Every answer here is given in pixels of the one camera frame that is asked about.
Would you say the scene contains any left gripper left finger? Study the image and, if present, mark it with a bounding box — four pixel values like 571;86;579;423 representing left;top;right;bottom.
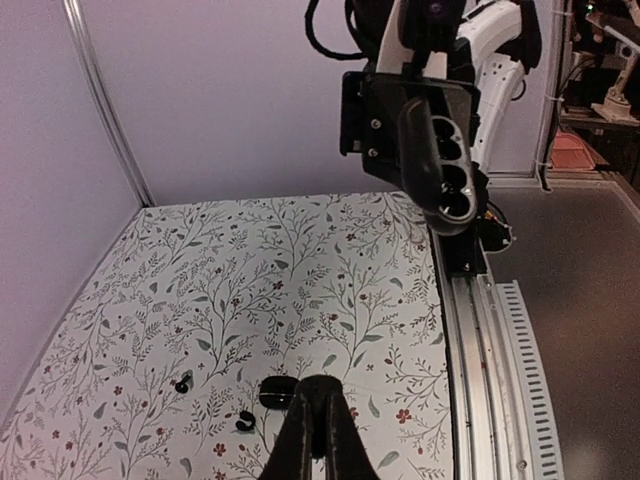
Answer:
260;375;320;480

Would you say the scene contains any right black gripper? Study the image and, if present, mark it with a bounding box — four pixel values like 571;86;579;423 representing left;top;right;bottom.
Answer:
339;71;479;193

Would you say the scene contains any black earbud with stem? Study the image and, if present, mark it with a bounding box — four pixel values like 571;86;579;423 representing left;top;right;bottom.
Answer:
174;372;193;395

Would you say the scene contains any floral patterned table mat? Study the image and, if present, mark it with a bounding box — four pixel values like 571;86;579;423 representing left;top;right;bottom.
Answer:
1;192;454;479

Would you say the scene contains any black earbud charging case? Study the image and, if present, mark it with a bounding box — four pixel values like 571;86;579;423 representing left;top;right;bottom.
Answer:
258;376;299;411

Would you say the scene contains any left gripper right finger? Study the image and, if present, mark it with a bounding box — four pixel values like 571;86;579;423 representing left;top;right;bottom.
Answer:
319;376;379;480

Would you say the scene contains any right aluminium frame post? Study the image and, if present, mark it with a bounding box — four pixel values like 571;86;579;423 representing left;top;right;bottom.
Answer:
533;1;573;193

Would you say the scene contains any left aluminium frame post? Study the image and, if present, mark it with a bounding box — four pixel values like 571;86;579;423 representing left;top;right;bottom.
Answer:
61;0;156;208

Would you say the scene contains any black ear hook earbud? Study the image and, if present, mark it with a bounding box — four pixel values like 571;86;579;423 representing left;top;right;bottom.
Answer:
235;410;256;432

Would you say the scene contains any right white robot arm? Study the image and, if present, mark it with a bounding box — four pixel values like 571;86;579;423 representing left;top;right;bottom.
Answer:
339;1;542;224

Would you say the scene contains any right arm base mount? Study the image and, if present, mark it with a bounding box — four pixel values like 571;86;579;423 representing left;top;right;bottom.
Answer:
440;200;513;277

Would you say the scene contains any aluminium frame post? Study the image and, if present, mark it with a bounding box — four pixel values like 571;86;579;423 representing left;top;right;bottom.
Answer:
61;0;156;208
533;1;573;193

